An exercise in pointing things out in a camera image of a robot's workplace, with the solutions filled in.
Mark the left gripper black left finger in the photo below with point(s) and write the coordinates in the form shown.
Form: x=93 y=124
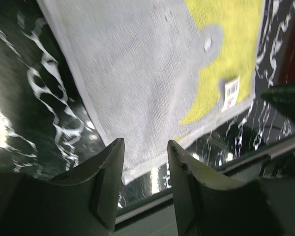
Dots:
x=80 y=202

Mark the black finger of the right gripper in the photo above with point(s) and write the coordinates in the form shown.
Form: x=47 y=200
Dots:
x=282 y=98

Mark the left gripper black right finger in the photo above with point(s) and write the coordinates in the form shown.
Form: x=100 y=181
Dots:
x=261 y=204

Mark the grey towel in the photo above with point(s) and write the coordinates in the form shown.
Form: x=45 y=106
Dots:
x=150 y=71

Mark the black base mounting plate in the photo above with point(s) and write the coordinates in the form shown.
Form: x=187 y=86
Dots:
x=154 y=188

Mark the black marble pattern mat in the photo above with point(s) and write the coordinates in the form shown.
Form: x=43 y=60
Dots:
x=44 y=128

